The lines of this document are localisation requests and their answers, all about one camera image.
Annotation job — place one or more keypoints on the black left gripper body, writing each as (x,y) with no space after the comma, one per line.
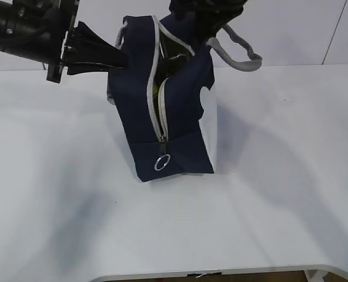
(59,18)

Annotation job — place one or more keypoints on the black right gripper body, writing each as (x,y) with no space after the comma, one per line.
(210,16)

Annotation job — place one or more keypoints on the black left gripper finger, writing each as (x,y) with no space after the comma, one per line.
(79,68)
(87,48)

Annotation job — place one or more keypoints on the navy blue lunch bag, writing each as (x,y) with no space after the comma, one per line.
(165,96)

